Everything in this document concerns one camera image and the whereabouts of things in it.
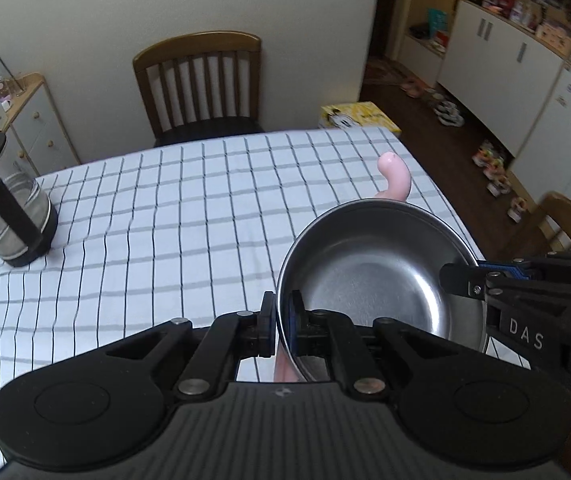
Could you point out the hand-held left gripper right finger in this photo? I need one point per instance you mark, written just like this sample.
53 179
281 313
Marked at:
295 322

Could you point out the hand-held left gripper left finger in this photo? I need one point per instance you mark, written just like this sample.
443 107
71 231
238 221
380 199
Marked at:
265 320

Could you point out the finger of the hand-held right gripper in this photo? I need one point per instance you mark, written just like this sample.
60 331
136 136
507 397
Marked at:
510 269
465 282

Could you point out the pink bowl with steel liner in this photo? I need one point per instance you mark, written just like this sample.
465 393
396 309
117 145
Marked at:
375 265

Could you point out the light spindle-back wooden chair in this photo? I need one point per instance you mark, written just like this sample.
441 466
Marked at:
570 220

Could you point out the row of small toys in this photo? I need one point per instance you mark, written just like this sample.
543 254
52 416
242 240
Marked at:
498 175

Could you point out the white checked tablecloth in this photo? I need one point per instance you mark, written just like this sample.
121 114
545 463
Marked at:
165 220

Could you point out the row of slippers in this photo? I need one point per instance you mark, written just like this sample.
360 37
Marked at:
435 102

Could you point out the yellow cartoon box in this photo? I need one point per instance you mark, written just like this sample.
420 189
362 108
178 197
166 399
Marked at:
355 115

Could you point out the dark slatted wooden chair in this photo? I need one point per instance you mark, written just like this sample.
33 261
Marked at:
200 85

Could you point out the teal book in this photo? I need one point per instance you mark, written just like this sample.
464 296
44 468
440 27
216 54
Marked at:
437 21

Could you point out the glass electric kettle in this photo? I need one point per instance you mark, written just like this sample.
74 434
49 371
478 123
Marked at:
5 210

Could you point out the small white drawer cabinet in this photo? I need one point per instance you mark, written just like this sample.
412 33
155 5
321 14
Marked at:
40 130

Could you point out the white wall cabinet with shelves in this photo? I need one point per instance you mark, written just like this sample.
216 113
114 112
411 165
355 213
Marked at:
515 70

